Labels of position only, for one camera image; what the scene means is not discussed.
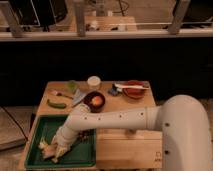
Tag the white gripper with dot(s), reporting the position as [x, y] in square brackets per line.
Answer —
[60, 150]

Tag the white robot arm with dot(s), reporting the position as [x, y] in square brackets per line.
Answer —
[182, 120]

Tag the green plastic tray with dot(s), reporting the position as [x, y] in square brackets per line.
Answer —
[81, 153]

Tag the yellow corn cob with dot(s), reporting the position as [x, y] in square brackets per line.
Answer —
[43, 144]

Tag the dark grape cluster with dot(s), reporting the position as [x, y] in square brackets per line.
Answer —
[83, 135]

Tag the green cucumber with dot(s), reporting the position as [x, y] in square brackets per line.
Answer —
[56, 105]

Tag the grey metal spatula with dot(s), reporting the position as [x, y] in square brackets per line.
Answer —
[78, 97]

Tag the dark bowl with orange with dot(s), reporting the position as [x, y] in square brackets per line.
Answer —
[95, 100]

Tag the green cup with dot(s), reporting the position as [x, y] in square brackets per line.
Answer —
[72, 86]

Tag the white cup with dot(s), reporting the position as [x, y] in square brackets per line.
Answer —
[94, 82]

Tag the white spoon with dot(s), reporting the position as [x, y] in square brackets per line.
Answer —
[130, 86]

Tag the red plate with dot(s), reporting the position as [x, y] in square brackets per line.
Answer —
[134, 93]

